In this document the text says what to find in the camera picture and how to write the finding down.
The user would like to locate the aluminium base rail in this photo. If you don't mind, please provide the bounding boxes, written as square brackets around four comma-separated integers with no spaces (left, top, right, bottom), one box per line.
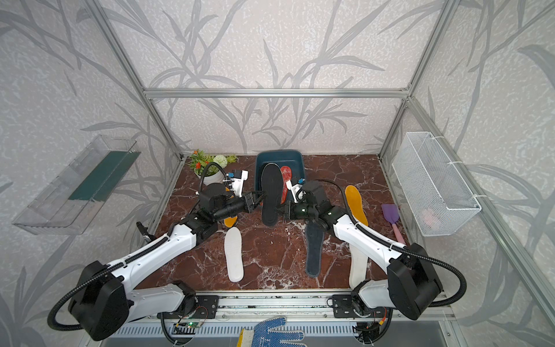
[86,289,456,324]

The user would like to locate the red orange-edged insole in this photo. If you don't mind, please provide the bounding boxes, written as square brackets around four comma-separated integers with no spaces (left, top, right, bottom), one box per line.
[280,166,292,204]

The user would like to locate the green circuit board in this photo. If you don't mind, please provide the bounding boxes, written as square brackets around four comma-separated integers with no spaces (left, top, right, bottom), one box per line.
[173,321,205,335]

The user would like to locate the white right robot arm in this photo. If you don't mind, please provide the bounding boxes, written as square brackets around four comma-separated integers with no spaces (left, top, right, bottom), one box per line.
[281,179,468,320]

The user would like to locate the black insole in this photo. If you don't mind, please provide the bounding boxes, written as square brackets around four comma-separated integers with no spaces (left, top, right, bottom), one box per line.
[261,163,283,227]

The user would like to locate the white insole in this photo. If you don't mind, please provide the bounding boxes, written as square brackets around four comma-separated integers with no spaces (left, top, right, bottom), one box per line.
[224,227,244,283]
[348,244,369,289]

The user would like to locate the yellow fuzzy insole left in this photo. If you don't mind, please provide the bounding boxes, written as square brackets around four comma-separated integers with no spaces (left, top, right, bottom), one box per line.
[223,186,239,228]

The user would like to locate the yellow fuzzy insole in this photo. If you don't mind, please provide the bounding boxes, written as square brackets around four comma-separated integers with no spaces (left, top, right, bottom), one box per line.
[345,185,368,226]
[223,186,239,228]

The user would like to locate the white insole right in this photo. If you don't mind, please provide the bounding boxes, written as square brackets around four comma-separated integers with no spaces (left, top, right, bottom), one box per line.
[348,244,369,289]

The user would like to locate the yellow fuzzy insole right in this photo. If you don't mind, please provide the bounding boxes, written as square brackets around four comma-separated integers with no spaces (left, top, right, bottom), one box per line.
[345,185,368,226]

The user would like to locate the clear acrylic wall shelf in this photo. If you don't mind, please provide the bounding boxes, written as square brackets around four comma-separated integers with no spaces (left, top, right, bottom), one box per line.
[12,135,141,235]

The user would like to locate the potted artificial plant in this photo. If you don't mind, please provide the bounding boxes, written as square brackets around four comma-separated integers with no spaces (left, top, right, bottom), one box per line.
[189,150,238,185]

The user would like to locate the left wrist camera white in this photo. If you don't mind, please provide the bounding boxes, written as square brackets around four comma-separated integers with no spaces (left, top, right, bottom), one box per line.
[225,170,249,198]

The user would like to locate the blue white work glove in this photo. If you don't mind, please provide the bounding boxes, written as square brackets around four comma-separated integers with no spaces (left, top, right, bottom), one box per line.
[236,317,306,347]

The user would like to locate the teal plastic storage box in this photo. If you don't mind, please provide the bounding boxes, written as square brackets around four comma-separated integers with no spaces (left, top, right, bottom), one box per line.
[254,150,306,190]

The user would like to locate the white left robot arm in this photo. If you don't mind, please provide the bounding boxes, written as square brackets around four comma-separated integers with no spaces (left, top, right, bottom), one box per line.
[47,171,267,341]

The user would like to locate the white wire mesh basket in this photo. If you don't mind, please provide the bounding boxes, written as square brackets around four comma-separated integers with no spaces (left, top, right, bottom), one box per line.
[392,132,481,237]

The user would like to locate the white insole left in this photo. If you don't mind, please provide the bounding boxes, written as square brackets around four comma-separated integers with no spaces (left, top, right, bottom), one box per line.
[224,227,244,283]

